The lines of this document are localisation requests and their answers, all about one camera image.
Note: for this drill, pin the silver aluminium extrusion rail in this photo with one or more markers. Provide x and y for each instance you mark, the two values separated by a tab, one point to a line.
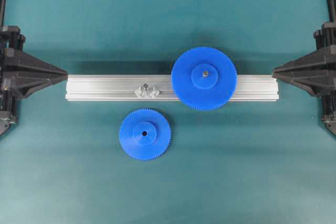
157	87

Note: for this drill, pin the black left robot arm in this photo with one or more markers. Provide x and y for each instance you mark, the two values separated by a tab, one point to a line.
21	74

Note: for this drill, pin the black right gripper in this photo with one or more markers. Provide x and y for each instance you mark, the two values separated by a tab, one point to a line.
316	84

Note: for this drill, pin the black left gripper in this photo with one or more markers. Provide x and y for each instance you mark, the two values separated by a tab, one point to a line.
21	85

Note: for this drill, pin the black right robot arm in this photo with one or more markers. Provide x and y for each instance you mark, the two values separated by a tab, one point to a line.
315	72

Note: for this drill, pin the large blue plastic gear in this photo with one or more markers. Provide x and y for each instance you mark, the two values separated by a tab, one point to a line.
204	93

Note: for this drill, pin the small blue plastic gear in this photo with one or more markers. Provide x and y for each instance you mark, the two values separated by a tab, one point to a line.
145	134

